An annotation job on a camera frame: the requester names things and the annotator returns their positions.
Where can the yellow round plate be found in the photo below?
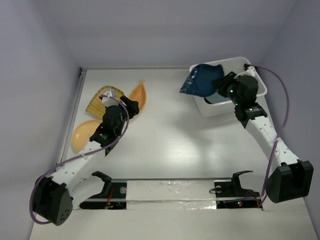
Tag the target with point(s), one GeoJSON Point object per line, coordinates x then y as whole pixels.
{"type": "Point", "coordinates": [82, 134]}

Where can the white plastic bin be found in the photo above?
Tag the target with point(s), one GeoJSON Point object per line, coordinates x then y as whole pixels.
{"type": "Point", "coordinates": [234, 64]}

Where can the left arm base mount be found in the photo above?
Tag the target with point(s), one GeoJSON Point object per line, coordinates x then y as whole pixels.
{"type": "Point", "coordinates": [111, 197]}

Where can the aluminium side rail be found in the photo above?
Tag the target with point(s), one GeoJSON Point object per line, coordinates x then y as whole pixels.
{"type": "Point", "coordinates": [72, 116]}

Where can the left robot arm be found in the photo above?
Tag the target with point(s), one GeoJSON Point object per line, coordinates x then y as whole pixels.
{"type": "Point", "coordinates": [65, 186]}

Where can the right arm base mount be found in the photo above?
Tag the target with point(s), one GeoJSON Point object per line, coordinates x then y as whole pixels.
{"type": "Point", "coordinates": [231, 195]}

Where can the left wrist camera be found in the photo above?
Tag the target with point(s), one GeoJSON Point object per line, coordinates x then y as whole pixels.
{"type": "Point", "coordinates": [107, 97]}

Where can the yellow green bamboo-pattern plate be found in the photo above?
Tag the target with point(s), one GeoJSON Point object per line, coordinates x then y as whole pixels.
{"type": "Point", "coordinates": [95, 106]}

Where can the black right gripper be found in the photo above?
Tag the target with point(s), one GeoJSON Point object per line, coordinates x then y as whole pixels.
{"type": "Point", "coordinates": [220, 84]}

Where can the white front panel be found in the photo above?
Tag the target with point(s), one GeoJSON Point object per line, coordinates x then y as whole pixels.
{"type": "Point", "coordinates": [287, 221]}

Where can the dark blue leaf dish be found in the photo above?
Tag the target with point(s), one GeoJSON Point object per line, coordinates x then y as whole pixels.
{"type": "Point", "coordinates": [200, 80]}

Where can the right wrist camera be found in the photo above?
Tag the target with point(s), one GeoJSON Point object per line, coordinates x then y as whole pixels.
{"type": "Point", "coordinates": [249, 70]}

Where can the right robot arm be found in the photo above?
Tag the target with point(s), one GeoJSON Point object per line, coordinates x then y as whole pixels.
{"type": "Point", "coordinates": [287, 177]}

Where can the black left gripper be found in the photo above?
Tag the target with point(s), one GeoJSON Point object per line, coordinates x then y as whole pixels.
{"type": "Point", "coordinates": [132, 106]}

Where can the orange leaf-shaped plate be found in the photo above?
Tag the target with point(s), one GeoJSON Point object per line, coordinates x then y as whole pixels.
{"type": "Point", "coordinates": [139, 95]}

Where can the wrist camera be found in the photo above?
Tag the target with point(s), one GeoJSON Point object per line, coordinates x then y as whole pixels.
{"type": "Point", "coordinates": [107, 97]}
{"type": "Point", "coordinates": [249, 70]}

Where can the teal round ceramic plate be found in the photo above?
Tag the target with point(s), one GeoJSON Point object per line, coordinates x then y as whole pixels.
{"type": "Point", "coordinates": [215, 99]}

